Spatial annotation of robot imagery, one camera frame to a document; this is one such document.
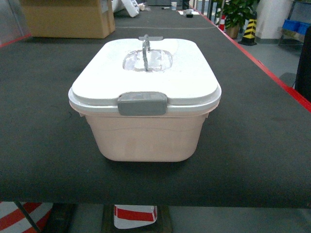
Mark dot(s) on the cardboard box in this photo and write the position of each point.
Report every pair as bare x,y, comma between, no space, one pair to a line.
90,19

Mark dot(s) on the red white traffic cone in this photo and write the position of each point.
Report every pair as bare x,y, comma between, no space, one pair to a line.
136,219

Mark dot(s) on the red white cone left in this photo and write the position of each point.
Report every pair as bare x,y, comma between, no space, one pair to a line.
13,220

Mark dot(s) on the white lid with grey handle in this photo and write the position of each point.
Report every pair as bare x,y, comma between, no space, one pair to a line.
147,76

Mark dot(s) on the yellow black striped bollard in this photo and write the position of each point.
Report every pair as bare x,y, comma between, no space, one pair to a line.
248,38

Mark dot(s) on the pink plastic storage box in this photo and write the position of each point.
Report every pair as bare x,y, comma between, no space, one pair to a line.
167,138

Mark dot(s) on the potted green plant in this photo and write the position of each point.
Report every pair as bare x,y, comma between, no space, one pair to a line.
232,14

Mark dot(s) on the black table mat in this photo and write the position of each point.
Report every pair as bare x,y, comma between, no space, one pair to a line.
254,149

